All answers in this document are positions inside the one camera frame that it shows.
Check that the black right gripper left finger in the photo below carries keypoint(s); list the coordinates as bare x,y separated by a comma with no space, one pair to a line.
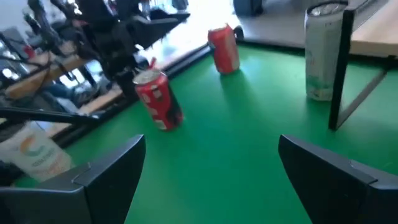
77,196

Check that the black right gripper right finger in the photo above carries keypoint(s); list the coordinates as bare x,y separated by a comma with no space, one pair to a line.
342,189

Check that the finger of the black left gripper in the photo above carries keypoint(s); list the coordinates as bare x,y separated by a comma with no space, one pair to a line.
152,29
169,14

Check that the red Coca-Cola can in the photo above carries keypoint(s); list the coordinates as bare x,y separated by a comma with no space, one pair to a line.
158,102
224,49

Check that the white Celsius can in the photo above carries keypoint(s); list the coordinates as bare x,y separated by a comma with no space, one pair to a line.
320,56
37,155

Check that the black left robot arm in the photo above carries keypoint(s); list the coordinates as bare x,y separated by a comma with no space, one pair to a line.
46,28

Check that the wooden shelf with black frame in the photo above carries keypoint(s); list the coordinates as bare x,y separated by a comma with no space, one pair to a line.
342,77

